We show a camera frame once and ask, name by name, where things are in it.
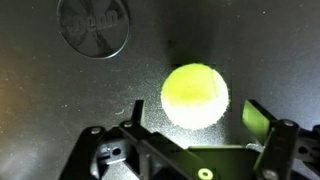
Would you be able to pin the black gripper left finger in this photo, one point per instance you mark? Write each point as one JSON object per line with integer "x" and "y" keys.
{"x": 138, "y": 111}

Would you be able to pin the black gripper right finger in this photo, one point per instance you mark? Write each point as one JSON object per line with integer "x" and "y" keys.
{"x": 256, "y": 120}

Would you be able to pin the yellow-green tennis ball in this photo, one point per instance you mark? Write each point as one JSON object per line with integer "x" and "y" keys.
{"x": 195, "y": 96}

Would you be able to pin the black plastic tube lid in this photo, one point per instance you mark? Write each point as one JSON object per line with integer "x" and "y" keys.
{"x": 93, "y": 30}

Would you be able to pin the round black wooden table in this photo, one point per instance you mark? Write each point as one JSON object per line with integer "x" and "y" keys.
{"x": 266, "y": 50}

